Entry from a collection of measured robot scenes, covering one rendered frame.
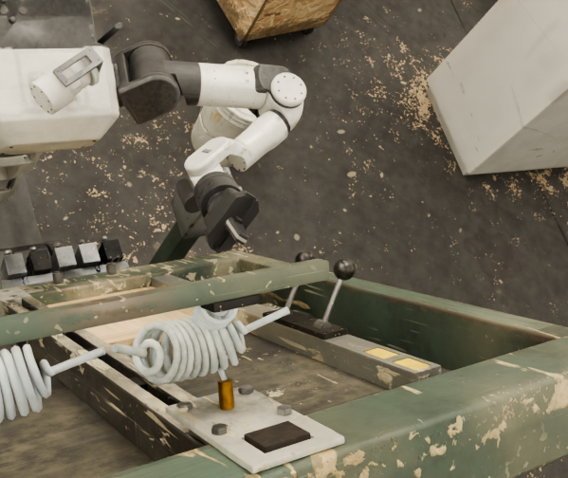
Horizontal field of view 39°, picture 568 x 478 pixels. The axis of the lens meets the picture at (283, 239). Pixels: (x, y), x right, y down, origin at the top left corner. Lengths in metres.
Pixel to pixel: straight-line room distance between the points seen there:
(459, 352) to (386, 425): 0.63
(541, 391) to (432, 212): 2.86
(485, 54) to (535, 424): 3.03
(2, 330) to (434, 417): 0.42
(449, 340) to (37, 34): 0.95
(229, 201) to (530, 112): 2.37
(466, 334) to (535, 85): 2.34
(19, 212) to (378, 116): 1.86
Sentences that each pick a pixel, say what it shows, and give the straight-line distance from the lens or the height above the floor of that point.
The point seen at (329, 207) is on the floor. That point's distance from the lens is 3.44.
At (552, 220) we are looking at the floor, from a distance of 4.23.
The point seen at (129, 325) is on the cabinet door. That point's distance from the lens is 1.60.
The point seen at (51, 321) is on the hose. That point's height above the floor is 1.96.
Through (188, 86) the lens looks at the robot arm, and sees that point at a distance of 1.67.
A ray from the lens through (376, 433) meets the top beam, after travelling 0.79.
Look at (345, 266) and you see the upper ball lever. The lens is 1.33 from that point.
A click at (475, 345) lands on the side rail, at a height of 1.58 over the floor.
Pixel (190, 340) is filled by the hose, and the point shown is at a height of 1.89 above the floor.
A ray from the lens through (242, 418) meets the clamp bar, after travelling 0.82.
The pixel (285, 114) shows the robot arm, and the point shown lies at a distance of 1.70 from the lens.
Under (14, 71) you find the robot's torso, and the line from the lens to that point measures 1.58.
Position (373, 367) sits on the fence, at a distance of 1.21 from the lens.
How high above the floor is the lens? 2.59
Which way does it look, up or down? 53 degrees down
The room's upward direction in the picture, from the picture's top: 42 degrees clockwise
